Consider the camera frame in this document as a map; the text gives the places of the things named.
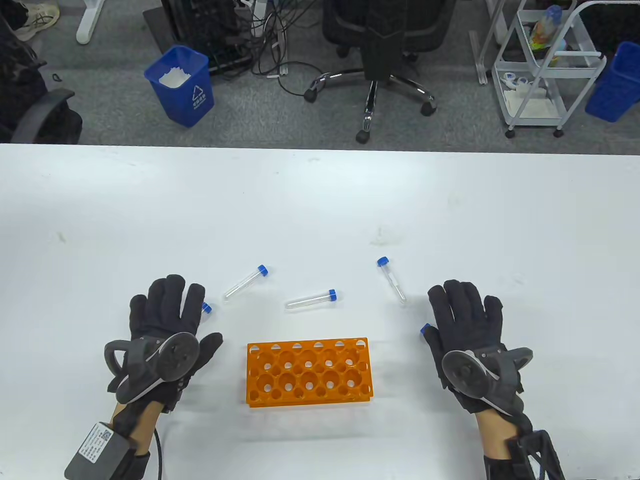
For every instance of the person's left hand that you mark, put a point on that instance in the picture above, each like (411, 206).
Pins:
(165, 310)

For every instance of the white paper scraps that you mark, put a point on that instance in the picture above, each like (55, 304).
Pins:
(174, 79)

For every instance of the blue recycling bin white symbol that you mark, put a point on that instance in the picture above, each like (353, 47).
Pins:
(190, 100)

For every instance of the white desk leg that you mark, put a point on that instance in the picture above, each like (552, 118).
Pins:
(478, 55)
(90, 25)

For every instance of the white flat box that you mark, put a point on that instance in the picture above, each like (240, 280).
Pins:
(535, 105)

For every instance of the grey hand controller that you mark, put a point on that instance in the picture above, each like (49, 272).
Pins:
(465, 372)
(175, 350)

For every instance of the orange test tube rack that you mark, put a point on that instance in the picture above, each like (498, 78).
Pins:
(320, 400)

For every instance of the black office chair with armrest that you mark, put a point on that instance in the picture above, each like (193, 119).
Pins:
(45, 107)

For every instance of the person's right hand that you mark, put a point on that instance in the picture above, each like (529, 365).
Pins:
(465, 320)

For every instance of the white power strip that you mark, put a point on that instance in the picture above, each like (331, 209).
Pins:
(258, 20)

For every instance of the white utility cart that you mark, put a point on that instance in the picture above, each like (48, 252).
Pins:
(532, 121)

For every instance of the clear test tube blue cap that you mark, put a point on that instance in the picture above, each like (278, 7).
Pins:
(332, 295)
(425, 328)
(207, 309)
(262, 271)
(383, 261)

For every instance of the black computer tower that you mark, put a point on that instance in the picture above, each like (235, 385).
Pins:
(200, 25)

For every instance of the small white blue object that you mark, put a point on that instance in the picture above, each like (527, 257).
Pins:
(515, 80)

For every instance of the plain blue waste bin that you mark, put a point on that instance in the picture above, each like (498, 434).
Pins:
(612, 90)

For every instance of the black office chair chrome base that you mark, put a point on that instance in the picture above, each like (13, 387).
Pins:
(385, 50)

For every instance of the black lattice wrist camera mount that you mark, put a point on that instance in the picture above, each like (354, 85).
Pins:
(542, 450)

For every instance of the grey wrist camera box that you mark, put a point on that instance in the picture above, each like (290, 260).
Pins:
(95, 450)

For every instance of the colourful plastic bottle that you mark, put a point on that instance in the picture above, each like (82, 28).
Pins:
(545, 27)

